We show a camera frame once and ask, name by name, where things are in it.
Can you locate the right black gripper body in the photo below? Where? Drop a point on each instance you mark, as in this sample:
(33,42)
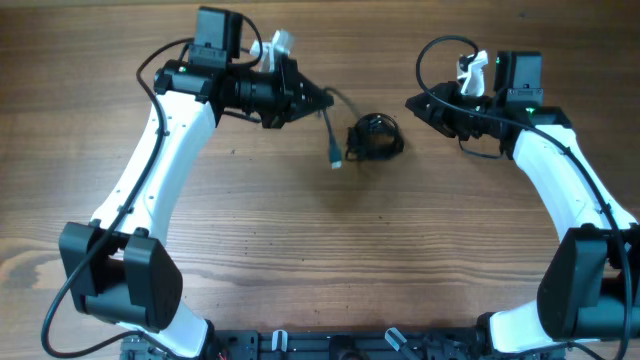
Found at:
(465,123)

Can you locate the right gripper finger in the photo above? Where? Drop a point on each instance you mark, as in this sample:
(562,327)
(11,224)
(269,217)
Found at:
(431,115)
(419,102)

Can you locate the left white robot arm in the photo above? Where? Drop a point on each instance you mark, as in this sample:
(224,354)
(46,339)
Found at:
(117,266)

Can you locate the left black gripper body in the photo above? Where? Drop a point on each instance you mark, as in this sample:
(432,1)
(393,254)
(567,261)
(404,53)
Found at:
(273,93)

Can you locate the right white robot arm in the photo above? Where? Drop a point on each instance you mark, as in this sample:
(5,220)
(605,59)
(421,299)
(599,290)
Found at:
(590,290)

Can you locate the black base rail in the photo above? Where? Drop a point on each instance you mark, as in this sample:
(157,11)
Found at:
(434,344)

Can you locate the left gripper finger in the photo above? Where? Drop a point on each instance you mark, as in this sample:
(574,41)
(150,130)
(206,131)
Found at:
(301,110)
(313,96)

